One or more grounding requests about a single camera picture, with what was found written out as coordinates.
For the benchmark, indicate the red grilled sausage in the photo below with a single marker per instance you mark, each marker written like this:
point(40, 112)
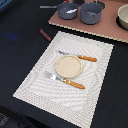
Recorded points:
point(45, 35)

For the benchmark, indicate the white fish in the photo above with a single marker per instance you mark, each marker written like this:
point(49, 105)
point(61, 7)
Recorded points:
point(71, 11)

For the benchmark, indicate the grey frying pan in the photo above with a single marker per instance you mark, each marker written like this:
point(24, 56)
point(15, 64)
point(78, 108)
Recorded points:
point(62, 8)

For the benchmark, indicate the beige round plate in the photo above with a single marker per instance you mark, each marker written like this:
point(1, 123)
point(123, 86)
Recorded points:
point(68, 66)

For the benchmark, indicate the white woven placemat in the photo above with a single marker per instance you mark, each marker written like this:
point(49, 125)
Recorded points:
point(67, 79)

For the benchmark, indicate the grey cooking pot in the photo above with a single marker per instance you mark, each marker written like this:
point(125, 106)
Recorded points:
point(90, 12)

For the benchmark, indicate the beige bowl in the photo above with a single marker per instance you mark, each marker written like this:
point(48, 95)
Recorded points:
point(123, 16)

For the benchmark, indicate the wooden handled fork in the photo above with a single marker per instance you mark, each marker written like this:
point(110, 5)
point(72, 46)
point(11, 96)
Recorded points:
point(69, 82)

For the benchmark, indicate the wooden handled knife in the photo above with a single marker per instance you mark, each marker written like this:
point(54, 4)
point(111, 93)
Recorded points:
point(79, 56)

